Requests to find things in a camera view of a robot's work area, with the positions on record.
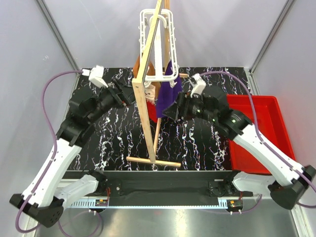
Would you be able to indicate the purple sock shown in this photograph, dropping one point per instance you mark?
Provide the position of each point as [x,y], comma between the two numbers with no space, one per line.
[167,95]

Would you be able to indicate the pink patterned sock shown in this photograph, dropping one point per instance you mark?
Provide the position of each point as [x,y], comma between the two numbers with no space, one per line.
[151,94]

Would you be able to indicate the orange brown sock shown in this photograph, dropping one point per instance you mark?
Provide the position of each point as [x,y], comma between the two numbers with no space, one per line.
[149,70]

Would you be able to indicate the wooden hanger stand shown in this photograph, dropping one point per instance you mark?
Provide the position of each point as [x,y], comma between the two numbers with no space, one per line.
[139,91]

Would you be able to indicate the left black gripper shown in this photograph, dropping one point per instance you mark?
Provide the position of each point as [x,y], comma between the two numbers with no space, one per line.
[120,97]

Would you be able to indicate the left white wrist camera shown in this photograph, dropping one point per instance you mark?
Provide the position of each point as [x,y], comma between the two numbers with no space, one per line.
[95,76]

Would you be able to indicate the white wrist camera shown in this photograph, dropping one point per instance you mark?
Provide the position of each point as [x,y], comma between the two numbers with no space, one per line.
[95,76]
[198,85]

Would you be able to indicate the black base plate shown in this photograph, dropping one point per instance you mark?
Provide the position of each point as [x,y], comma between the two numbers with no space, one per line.
[169,188]

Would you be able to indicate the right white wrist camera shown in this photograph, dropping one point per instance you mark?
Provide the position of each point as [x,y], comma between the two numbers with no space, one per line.
[198,85]

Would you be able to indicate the white plastic clip hanger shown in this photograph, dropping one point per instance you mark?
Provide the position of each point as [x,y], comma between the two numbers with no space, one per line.
[165,19]

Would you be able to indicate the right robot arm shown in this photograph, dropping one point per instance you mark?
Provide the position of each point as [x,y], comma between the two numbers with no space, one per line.
[287,181]

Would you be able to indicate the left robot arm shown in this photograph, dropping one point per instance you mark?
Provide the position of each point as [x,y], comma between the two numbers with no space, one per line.
[42,201]

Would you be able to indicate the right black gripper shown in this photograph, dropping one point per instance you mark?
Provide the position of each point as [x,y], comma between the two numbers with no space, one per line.
[181,107]

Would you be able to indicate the white slotted cable duct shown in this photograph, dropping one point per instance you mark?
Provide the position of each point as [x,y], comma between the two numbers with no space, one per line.
[84,203]

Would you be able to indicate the black marble pattern mat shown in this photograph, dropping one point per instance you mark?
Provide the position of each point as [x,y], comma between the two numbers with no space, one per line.
[195,144]

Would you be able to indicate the red plastic tray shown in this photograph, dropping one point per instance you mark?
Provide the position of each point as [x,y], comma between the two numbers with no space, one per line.
[271,124]

